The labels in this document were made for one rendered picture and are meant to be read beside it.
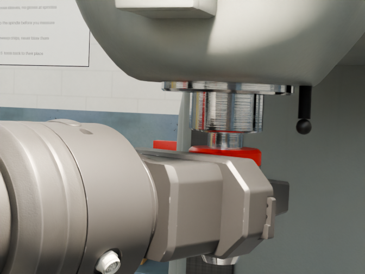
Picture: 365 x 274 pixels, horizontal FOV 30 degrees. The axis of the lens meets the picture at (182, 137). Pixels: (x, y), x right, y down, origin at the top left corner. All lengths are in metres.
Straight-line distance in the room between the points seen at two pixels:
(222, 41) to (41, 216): 0.13
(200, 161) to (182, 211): 0.04
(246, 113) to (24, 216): 0.18
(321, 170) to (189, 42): 0.47
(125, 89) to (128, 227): 4.77
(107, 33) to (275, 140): 0.46
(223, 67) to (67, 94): 4.96
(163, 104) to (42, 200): 4.68
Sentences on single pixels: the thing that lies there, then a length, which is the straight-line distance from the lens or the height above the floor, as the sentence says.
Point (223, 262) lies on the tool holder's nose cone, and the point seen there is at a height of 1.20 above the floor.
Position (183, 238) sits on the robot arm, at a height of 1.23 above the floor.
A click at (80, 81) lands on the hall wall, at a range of 5.26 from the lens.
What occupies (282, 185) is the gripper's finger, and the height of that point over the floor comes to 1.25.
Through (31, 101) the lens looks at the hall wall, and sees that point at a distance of 5.47.
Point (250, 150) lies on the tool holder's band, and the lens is 0.43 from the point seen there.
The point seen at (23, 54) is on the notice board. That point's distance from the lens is 5.52.
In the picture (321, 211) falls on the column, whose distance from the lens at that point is 0.81.
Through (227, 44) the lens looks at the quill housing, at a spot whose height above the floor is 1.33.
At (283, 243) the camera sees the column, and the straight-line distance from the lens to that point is 0.83.
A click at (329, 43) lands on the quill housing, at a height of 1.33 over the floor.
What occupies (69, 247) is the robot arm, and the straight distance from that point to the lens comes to 0.30.
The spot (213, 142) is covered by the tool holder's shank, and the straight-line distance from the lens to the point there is 0.43.
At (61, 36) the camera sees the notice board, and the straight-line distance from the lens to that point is 5.36.
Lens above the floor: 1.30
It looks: 3 degrees down
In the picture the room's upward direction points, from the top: 2 degrees clockwise
